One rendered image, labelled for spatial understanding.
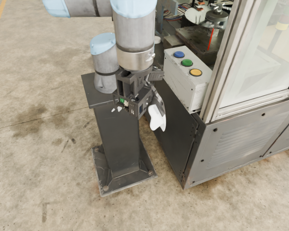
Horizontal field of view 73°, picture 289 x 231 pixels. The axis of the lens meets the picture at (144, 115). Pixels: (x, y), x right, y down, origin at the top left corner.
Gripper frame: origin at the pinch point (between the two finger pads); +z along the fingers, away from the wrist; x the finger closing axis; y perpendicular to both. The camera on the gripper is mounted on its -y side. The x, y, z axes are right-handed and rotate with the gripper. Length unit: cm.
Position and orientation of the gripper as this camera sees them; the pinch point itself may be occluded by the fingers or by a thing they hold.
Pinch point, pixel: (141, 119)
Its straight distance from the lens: 57.3
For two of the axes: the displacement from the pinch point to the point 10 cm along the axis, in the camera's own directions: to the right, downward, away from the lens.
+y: -5.0, 6.3, -5.9
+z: 0.0, 6.8, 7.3
